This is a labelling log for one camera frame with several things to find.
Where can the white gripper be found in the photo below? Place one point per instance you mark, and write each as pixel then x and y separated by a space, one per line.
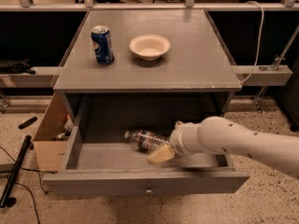
pixel 177 139

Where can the clear plastic water bottle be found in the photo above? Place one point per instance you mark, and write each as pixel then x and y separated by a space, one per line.
pixel 145 140

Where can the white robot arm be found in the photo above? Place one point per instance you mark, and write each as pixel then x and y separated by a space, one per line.
pixel 219 136

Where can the grey open top drawer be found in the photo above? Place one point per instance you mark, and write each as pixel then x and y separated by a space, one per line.
pixel 99 160

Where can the grey wooden cabinet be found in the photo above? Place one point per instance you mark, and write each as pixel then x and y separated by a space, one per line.
pixel 195 62

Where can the white paper bowl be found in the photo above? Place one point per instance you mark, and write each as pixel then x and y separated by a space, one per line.
pixel 149 47

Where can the items inside cardboard box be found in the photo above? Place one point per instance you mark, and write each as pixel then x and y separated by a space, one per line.
pixel 67 129

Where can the blue Pepsi soda can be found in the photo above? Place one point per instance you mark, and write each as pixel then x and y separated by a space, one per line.
pixel 102 45

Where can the brown cardboard box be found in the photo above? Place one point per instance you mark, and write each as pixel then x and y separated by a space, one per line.
pixel 49 148

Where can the small black flat object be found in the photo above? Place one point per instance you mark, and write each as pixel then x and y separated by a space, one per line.
pixel 27 123

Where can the black bag on ledge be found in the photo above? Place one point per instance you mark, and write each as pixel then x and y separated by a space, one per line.
pixel 16 67

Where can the black stand bar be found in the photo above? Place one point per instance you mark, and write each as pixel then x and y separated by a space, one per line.
pixel 12 175

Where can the metal bracket leg right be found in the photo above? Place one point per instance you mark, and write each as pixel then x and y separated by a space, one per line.
pixel 274 67

